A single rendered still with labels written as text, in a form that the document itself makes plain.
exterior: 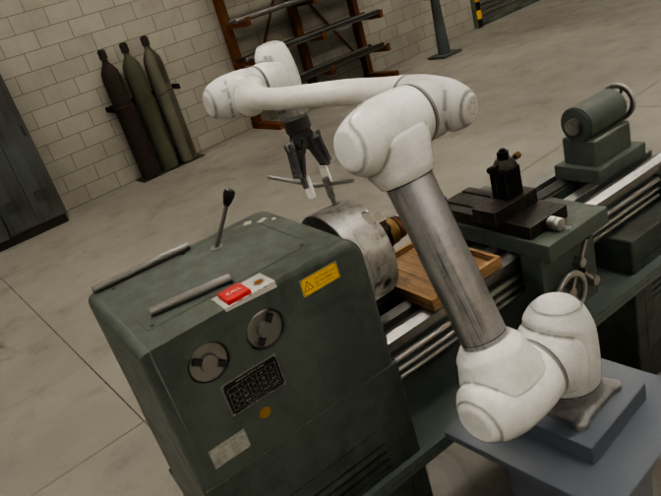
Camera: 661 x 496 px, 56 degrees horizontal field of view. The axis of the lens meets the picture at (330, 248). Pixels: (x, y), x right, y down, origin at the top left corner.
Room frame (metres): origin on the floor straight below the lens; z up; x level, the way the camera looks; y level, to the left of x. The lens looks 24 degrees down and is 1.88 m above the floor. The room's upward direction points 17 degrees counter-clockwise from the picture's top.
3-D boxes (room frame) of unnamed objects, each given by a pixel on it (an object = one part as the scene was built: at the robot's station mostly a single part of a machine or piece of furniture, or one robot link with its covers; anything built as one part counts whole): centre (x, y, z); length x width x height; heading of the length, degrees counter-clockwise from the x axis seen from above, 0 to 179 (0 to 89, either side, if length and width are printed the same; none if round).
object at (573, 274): (1.79, -0.73, 0.73); 0.27 x 0.12 x 0.27; 118
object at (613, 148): (2.26, -1.11, 1.01); 0.30 x 0.20 x 0.29; 118
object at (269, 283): (1.30, 0.22, 1.23); 0.13 x 0.08 x 0.06; 118
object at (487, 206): (1.89, -0.60, 1.00); 0.20 x 0.10 x 0.05; 118
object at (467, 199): (1.96, -0.59, 0.95); 0.43 x 0.18 x 0.04; 28
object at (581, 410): (1.18, -0.46, 0.83); 0.22 x 0.18 x 0.06; 124
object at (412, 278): (1.82, -0.29, 0.88); 0.36 x 0.30 x 0.04; 28
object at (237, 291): (1.28, 0.24, 1.26); 0.06 x 0.06 x 0.02; 28
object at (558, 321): (1.16, -0.44, 0.97); 0.18 x 0.16 x 0.22; 123
